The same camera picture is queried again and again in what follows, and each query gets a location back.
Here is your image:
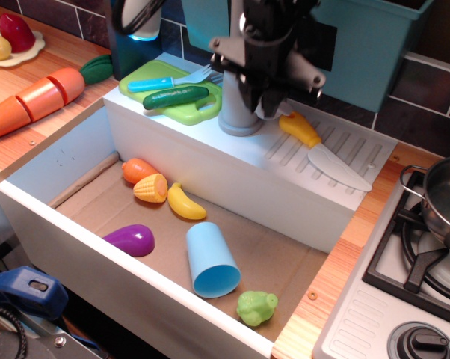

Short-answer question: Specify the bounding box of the black braided cable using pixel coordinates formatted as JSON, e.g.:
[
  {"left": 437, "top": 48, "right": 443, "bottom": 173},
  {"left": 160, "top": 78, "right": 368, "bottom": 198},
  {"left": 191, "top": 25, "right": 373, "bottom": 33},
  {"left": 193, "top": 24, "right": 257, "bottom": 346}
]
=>
[{"left": 0, "top": 302, "right": 29, "bottom": 359}]

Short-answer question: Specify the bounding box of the steel pot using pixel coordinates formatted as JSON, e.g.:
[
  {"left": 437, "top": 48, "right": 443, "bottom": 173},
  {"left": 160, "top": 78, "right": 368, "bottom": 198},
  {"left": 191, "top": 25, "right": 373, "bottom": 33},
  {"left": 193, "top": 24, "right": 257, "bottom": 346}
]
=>
[{"left": 399, "top": 157, "right": 450, "bottom": 250}]

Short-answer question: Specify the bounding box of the black stove grate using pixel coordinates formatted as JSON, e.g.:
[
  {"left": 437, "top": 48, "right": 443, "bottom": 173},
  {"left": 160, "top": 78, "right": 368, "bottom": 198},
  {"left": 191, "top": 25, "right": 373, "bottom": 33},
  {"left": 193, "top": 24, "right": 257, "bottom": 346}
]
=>
[{"left": 363, "top": 171, "right": 450, "bottom": 323}]

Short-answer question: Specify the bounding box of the yellow toy corn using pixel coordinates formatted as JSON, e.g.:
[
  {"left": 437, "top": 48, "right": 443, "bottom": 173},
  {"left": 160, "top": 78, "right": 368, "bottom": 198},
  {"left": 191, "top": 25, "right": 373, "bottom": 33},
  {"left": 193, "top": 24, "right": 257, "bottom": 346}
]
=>
[{"left": 133, "top": 174, "right": 168, "bottom": 203}]

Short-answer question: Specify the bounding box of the yellow handled toy knife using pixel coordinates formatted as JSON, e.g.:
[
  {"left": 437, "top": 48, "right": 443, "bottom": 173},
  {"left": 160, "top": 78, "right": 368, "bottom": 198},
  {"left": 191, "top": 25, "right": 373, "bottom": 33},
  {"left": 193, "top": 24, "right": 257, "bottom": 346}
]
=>
[{"left": 279, "top": 111, "right": 372, "bottom": 192}]

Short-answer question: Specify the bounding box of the grey toy faucet with lever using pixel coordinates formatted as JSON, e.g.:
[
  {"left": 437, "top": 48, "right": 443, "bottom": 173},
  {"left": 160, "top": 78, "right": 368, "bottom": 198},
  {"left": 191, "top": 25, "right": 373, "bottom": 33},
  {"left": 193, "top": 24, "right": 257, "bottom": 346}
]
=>
[{"left": 218, "top": 0, "right": 294, "bottom": 137}]

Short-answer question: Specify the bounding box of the cream scalloped plate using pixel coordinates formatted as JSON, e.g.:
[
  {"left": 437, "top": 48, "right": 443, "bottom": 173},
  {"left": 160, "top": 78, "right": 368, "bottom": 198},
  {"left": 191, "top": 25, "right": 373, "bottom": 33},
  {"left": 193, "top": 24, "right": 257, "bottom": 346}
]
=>
[{"left": 0, "top": 31, "right": 46, "bottom": 67}]

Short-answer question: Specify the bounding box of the black stove knob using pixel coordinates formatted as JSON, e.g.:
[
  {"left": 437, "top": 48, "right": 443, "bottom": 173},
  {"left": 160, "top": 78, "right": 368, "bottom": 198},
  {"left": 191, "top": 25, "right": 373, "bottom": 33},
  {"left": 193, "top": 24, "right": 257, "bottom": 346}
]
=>
[{"left": 392, "top": 324, "right": 450, "bottom": 359}]

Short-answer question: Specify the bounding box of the yellow toy banana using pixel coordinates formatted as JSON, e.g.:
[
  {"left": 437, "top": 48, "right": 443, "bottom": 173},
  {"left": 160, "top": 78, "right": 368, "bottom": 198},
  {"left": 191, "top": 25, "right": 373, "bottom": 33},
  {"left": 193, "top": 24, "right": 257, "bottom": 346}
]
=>
[{"left": 167, "top": 182, "right": 207, "bottom": 221}]

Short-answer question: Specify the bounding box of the white toy sink basin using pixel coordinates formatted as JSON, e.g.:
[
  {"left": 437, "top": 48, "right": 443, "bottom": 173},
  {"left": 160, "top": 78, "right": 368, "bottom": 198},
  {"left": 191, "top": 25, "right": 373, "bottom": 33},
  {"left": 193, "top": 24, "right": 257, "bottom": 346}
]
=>
[{"left": 0, "top": 51, "right": 399, "bottom": 359}]

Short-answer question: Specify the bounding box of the blue handled grey fork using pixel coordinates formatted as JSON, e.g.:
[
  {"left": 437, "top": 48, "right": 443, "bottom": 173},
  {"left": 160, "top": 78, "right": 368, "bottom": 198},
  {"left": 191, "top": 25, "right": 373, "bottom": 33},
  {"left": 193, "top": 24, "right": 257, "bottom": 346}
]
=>
[{"left": 127, "top": 65, "right": 212, "bottom": 93}]

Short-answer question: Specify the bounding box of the light blue plastic cup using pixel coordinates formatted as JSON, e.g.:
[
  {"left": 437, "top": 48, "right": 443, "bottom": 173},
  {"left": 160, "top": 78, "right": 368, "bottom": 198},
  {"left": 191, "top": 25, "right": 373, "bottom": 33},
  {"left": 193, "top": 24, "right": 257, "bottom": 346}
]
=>
[{"left": 186, "top": 222, "right": 241, "bottom": 298}]

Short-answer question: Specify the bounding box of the large orange wooden carrot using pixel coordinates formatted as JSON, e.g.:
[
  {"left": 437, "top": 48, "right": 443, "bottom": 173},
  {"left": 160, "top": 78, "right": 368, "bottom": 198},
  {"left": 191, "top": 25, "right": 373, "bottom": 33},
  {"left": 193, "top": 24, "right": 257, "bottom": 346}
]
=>
[{"left": 0, "top": 55, "right": 113, "bottom": 137}]

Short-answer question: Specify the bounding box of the green toy cucumber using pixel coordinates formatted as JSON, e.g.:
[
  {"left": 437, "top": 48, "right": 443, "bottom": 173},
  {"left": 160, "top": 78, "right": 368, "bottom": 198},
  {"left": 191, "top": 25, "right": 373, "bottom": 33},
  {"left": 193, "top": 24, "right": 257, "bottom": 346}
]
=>
[{"left": 142, "top": 86, "right": 209, "bottom": 110}]

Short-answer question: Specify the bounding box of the purple toy eggplant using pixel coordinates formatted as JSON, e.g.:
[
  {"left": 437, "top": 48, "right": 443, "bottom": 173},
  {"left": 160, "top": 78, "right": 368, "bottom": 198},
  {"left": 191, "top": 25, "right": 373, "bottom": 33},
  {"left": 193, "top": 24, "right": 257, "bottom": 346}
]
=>
[{"left": 102, "top": 224, "right": 155, "bottom": 257}]

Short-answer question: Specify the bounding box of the red toy fruit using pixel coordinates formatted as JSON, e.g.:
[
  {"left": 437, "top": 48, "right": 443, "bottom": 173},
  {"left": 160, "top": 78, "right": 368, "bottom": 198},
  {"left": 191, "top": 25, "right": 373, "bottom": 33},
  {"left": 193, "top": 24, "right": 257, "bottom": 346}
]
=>
[{"left": 0, "top": 13, "right": 36, "bottom": 53}]

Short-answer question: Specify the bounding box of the green plastic cutting board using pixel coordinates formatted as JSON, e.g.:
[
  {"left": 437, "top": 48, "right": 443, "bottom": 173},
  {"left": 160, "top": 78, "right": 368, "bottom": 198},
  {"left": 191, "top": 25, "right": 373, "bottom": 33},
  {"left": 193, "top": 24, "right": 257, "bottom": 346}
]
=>
[{"left": 119, "top": 60, "right": 222, "bottom": 126}]

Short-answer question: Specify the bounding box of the blue clamp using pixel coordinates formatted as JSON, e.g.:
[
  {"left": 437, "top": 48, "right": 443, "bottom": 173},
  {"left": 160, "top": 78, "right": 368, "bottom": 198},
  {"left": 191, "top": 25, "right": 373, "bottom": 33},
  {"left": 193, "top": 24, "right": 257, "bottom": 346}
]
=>
[{"left": 0, "top": 266, "right": 69, "bottom": 320}]

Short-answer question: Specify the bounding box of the teal wall bin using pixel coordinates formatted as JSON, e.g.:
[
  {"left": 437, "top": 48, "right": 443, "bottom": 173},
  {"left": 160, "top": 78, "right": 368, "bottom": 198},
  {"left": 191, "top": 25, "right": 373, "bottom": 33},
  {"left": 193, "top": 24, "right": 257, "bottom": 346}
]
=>
[{"left": 182, "top": 1, "right": 431, "bottom": 112}]

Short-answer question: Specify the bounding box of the orange toy carrot half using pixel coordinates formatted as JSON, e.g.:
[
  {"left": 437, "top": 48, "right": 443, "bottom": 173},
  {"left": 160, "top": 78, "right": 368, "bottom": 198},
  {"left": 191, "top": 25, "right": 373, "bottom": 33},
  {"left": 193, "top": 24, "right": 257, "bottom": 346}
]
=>
[{"left": 122, "top": 158, "right": 158, "bottom": 184}]

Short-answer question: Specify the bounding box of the light green toy vegetable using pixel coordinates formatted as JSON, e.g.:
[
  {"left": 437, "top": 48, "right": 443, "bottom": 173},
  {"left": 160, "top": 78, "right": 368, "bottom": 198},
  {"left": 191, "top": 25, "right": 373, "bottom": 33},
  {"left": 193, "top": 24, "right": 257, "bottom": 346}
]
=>
[{"left": 236, "top": 291, "right": 279, "bottom": 327}]

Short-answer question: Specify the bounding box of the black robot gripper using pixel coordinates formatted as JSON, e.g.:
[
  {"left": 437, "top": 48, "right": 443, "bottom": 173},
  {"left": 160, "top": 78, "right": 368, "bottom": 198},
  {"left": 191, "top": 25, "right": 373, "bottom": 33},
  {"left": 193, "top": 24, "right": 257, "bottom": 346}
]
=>
[{"left": 209, "top": 1, "right": 326, "bottom": 118}]

